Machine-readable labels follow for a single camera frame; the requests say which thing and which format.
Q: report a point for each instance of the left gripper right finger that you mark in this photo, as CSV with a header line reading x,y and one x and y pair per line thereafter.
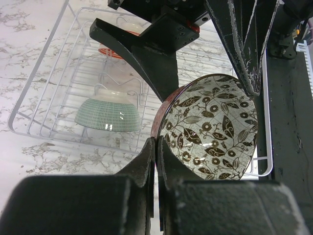
x,y
190,205

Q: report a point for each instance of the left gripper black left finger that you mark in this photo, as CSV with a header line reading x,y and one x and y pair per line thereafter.
x,y
117,204

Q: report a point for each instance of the leaf patterned bowl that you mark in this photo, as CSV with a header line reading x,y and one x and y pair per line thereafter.
x,y
211,126

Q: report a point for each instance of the orange patterned bowl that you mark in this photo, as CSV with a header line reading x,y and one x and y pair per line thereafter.
x,y
111,50

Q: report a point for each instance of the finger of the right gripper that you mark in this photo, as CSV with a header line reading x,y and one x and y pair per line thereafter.
x,y
244,27

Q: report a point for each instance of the clear wire dish rack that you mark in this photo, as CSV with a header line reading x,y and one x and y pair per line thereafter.
x,y
68,71

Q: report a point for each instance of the green glass bowl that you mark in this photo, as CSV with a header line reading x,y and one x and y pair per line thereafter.
x,y
108,110

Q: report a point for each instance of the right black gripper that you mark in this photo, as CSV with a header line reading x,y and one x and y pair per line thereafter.
x,y
174,24

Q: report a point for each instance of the white cable duct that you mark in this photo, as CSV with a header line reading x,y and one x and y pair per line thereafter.
x,y
304,48

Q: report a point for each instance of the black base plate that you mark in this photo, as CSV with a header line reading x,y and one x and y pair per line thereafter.
x,y
290,101

